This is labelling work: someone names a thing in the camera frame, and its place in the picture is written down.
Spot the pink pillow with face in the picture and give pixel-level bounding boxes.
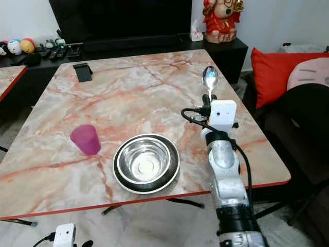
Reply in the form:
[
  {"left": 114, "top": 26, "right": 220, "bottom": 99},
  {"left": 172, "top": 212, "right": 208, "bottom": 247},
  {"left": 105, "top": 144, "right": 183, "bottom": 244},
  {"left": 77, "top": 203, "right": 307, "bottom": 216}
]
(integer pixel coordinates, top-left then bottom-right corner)
[{"left": 287, "top": 58, "right": 329, "bottom": 92}]

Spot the white round toy figure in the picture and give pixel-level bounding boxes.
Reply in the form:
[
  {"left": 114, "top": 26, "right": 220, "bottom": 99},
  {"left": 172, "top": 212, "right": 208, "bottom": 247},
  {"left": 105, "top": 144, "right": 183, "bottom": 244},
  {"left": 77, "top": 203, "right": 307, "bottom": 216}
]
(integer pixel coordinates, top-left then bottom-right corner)
[{"left": 8, "top": 40, "right": 22, "bottom": 56}]

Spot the small white box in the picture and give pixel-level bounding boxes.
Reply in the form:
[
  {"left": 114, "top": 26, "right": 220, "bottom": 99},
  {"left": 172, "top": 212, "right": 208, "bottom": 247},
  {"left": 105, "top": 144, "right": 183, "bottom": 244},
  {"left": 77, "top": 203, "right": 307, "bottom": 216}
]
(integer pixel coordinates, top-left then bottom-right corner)
[{"left": 190, "top": 30, "right": 204, "bottom": 42}]

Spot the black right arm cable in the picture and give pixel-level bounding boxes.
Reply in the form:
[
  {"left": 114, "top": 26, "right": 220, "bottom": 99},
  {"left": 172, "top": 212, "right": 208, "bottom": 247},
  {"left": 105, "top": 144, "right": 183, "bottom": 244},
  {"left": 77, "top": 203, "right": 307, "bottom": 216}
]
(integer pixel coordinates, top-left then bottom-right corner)
[{"left": 181, "top": 107, "right": 253, "bottom": 206}]

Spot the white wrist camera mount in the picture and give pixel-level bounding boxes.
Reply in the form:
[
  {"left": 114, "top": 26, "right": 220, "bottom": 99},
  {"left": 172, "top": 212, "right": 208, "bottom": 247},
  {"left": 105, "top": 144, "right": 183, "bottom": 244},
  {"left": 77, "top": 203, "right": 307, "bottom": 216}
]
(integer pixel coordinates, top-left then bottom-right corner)
[
  {"left": 208, "top": 99, "right": 237, "bottom": 132},
  {"left": 53, "top": 223, "right": 76, "bottom": 247}
]

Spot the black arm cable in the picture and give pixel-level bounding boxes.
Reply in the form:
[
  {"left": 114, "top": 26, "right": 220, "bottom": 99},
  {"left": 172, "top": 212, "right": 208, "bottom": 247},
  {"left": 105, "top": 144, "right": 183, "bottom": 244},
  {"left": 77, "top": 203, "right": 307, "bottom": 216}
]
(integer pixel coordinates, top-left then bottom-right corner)
[
  {"left": 181, "top": 107, "right": 253, "bottom": 206},
  {"left": 32, "top": 233, "right": 56, "bottom": 247}
]

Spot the orange round toy figure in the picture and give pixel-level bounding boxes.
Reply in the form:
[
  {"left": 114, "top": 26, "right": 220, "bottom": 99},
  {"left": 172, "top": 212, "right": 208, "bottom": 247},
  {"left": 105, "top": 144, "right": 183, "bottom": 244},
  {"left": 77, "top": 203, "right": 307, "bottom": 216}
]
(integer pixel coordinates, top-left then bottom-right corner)
[{"left": 21, "top": 38, "right": 36, "bottom": 55}]

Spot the steel bowl with black rim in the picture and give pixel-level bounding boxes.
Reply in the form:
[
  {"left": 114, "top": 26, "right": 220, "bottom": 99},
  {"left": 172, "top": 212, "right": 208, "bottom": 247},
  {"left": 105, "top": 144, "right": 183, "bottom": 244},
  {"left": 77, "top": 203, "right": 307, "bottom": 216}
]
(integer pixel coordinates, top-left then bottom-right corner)
[{"left": 113, "top": 134, "right": 180, "bottom": 195}]

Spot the black phone stand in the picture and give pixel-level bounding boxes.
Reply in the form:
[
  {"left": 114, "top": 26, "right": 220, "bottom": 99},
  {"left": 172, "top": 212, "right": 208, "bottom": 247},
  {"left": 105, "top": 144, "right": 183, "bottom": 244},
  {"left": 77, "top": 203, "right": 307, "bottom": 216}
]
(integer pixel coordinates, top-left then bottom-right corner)
[{"left": 73, "top": 62, "right": 94, "bottom": 83}]

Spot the red and gold statue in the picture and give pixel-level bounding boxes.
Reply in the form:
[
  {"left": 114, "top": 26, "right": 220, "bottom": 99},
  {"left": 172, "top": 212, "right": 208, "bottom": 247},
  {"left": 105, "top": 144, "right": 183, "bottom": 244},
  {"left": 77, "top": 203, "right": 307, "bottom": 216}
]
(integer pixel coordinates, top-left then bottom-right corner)
[{"left": 202, "top": 0, "right": 246, "bottom": 44}]

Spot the small black pouch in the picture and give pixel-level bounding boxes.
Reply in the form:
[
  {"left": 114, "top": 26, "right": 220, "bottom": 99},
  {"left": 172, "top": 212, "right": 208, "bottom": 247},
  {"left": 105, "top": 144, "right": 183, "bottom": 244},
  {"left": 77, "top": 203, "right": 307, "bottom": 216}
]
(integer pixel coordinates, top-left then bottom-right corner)
[{"left": 23, "top": 53, "right": 42, "bottom": 66}]

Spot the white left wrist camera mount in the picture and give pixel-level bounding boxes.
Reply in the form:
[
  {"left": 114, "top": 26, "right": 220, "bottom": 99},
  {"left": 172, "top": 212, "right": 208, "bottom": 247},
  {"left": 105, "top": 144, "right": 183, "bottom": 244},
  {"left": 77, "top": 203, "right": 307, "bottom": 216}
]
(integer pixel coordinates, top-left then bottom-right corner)
[{"left": 53, "top": 223, "right": 76, "bottom": 247}]

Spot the purple plastic cup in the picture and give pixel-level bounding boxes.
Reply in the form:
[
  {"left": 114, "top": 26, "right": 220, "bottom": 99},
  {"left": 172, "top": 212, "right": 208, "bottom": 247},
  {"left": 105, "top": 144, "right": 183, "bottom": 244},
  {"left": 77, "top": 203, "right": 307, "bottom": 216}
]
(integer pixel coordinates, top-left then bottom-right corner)
[{"left": 70, "top": 124, "right": 101, "bottom": 156}]

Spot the red cushion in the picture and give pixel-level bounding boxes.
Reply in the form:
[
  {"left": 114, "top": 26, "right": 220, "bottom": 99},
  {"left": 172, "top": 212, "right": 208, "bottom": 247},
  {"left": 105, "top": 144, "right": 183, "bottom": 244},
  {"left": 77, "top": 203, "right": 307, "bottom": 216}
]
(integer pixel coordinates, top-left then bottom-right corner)
[{"left": 251, "top": 47, "right": 329, "bottom": 109}]

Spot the black chair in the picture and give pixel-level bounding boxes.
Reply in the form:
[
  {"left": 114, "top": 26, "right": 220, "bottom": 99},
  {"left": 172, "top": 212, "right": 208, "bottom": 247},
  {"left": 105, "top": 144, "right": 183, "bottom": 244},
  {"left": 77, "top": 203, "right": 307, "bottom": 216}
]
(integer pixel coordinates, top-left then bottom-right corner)
[{"left": 242, "top": 85, "right": 329, "bottom": 242}]

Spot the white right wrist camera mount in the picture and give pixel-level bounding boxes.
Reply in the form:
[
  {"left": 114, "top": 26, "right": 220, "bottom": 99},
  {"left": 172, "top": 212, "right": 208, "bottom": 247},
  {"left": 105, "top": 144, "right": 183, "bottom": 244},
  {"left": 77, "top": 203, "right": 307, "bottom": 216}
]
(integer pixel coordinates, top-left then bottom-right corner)
[{"left": 208, "top": 99, "right": 237, "bottom": 132}]

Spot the black flat television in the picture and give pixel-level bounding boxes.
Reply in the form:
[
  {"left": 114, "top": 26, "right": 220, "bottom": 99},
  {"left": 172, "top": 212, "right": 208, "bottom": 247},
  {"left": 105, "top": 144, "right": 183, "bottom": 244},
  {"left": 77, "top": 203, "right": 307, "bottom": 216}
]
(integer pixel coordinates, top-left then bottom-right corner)
[{"left": 49, "top": 0, "right": 192, "bottom": 44}]

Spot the silver metal spoon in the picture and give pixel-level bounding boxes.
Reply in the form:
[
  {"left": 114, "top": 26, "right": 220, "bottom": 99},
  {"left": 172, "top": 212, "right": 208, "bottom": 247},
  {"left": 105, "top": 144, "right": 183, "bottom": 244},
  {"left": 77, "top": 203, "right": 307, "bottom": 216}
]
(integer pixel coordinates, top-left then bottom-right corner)
[{"left": 202, "top": 65, "right": 219, "bottom": 101}]

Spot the marble table with red edge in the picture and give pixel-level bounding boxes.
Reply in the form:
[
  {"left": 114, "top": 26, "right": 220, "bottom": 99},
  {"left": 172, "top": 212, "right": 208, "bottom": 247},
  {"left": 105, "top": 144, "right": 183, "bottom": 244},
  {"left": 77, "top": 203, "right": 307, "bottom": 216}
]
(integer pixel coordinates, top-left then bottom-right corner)
[
  {"left": 0, "top": 65, "right": 27, "bottom": 101},
  {"left": 0, "top": 49, "right": 291, "bottom": 227}
]

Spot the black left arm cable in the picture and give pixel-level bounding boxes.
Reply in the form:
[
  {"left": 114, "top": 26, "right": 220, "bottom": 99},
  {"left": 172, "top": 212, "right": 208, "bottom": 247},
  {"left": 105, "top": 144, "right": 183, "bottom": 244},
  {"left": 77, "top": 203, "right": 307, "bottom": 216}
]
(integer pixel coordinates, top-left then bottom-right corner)
[{"left": 32, "top": 233, "right": 56, "bottom": 247}]

